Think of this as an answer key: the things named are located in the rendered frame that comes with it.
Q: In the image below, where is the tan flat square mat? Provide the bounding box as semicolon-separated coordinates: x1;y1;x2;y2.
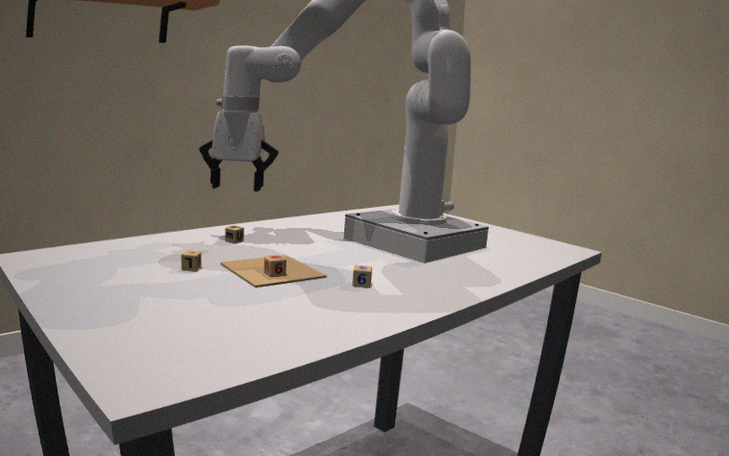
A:
220;255;327;288

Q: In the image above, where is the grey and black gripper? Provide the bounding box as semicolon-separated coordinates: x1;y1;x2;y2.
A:
199;110;279;191

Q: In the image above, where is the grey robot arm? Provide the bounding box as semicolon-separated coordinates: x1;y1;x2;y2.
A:
216;0;470;225

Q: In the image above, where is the wooden letter block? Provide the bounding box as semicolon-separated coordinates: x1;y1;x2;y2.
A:
181;250;201;271
264;255;287;277
352;265;372;288
225;226;244;243

